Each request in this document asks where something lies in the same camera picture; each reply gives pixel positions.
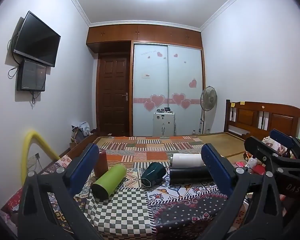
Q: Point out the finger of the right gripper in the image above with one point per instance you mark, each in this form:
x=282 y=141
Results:
x=264 y=153
x=291 y=143

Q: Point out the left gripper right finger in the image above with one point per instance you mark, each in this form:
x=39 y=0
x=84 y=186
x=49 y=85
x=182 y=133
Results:
x=263 y=218

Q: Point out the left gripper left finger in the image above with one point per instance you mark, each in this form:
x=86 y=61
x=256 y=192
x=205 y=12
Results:
x=36 y=217

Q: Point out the green glass bottle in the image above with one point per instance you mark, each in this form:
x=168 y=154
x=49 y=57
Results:
x=107 y=183

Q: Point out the red cylindrical cup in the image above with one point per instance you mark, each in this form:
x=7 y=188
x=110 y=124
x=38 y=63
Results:
x=101 y=166

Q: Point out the dark teal faceted cup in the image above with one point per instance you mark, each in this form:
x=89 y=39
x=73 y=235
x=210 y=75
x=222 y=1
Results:
x=153 y=175

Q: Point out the wooden bed headboard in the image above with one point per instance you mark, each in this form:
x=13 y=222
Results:
x=245 y=118

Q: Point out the standing electric fan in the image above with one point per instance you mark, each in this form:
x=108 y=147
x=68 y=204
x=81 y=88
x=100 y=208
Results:
x=208 y=102

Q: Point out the patchwork patterned bed cover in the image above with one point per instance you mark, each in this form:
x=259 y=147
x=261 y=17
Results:
x=124 y=188

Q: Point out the white thermos bottle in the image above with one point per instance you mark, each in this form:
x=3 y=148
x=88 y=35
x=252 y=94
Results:
x=186 y=160

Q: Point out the black thermos bottle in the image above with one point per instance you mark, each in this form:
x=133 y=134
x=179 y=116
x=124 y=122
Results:
x=190 y=175

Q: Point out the pile of clothes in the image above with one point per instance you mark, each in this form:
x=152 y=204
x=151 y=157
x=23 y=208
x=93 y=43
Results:
x=80 y=130

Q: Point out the white appliance cabinet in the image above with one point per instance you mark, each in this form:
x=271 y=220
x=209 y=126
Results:
x=164 y=122

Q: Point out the frosted sliding wardrobe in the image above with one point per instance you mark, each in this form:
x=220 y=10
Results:
x=167 y=76

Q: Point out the brown wooden door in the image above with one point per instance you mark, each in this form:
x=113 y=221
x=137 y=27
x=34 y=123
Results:
x=112 y=111

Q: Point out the wall power socket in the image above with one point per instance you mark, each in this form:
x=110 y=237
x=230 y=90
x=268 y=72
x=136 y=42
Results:
x=32 y=160

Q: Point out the small black wall monitor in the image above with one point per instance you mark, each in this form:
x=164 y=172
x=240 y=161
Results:
x=31 y=77

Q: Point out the wall mounted black television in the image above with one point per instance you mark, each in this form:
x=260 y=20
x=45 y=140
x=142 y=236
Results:
x=37 y=41

